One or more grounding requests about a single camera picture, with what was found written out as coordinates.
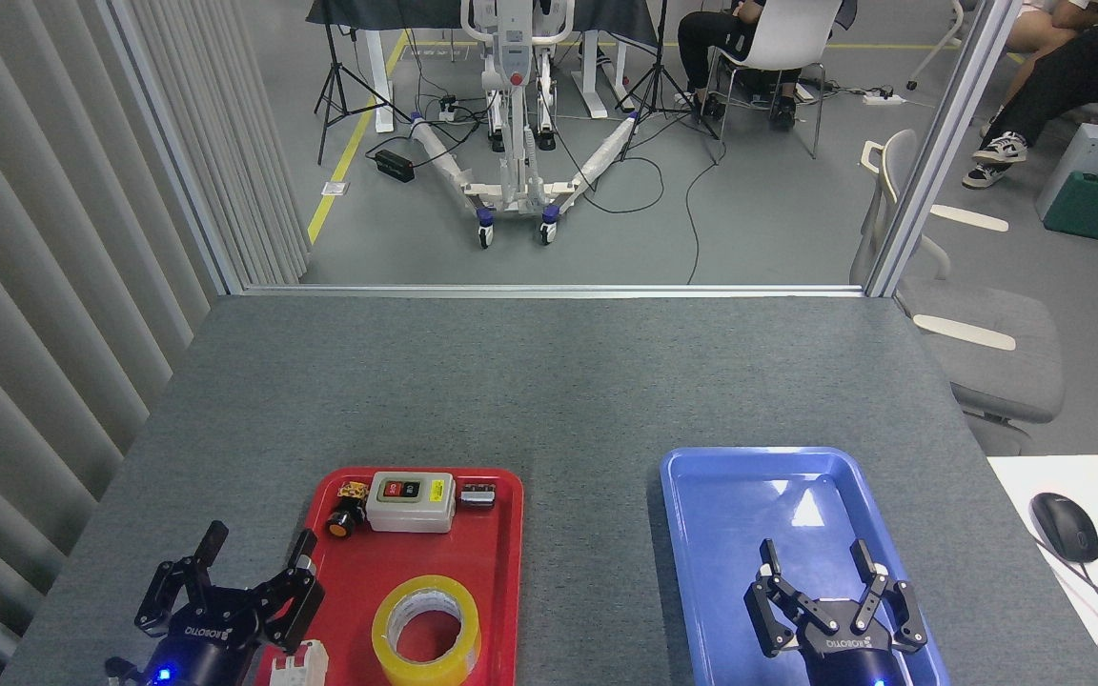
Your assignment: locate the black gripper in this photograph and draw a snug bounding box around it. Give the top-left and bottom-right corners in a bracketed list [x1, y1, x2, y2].
[134, 520, 326, 686]
[744, 539, 929, 686]

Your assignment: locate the yellow tape roll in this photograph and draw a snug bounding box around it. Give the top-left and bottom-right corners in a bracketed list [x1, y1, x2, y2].
[372, 575, 481, 686]

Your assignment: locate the white red block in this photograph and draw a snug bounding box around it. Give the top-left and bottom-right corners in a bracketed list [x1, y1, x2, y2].
[255, 640, 329, 686]

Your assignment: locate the yellow black push button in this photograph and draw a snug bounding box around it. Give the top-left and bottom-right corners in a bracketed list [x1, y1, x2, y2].
[326, 482, 371, 539]

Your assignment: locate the blue plastic tray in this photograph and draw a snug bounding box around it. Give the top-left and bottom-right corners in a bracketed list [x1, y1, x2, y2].
[661, 447, 950, 686]

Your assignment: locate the white side desk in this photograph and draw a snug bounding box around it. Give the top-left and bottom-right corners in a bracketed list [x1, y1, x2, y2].
[987, 454, 1098, 686]

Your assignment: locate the black computer mouse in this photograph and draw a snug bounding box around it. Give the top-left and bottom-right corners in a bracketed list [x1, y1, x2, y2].
[1030, 492, 1098, 563]

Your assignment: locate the red plastic tray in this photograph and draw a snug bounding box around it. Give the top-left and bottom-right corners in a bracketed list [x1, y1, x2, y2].
[258, 466, 524, 686]

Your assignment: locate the grey padded chair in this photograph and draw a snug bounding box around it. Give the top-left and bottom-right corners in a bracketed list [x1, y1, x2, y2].
[849, 129, 1065, 456]

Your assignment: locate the grey vertical blind curtain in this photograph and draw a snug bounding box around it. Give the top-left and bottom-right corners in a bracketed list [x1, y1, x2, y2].
[0, 0, 312, 686]

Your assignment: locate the black tripod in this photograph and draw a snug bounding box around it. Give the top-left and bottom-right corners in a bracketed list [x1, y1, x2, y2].
[618, 0, 722, 163]
[314, 19, 412, 165]

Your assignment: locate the person in black trousers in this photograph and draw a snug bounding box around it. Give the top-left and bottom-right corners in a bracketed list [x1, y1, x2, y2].
[964, 0, 1098, 190]

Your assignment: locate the white shell chair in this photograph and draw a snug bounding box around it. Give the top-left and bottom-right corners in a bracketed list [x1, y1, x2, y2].
[706, 0, 844, 160]

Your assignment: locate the person on white chair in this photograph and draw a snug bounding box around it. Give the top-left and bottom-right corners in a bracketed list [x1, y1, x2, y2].
[678, 0, 860, 130]

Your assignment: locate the person with bare legs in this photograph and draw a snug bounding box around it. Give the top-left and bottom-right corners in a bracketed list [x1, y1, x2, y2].
[1006, 0, 1098, 53]

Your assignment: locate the white stand on wheels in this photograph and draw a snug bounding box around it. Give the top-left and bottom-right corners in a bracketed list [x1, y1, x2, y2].
[411, 0, 641, 249]

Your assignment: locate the white switch box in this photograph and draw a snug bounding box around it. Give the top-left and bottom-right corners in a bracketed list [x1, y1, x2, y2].
[365, 471, 457, 535]

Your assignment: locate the black mouse cable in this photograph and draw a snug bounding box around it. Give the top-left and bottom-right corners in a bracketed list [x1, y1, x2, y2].
[1035, 538, 1098, 641]

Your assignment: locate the black floor cable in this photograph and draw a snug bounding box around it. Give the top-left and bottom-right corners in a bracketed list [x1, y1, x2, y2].
[587, 138, 726, 285]

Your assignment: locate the silver post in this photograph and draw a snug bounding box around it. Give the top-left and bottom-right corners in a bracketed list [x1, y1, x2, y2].
[865, 0, 1022, 298]
[106, 0, 245, 296]

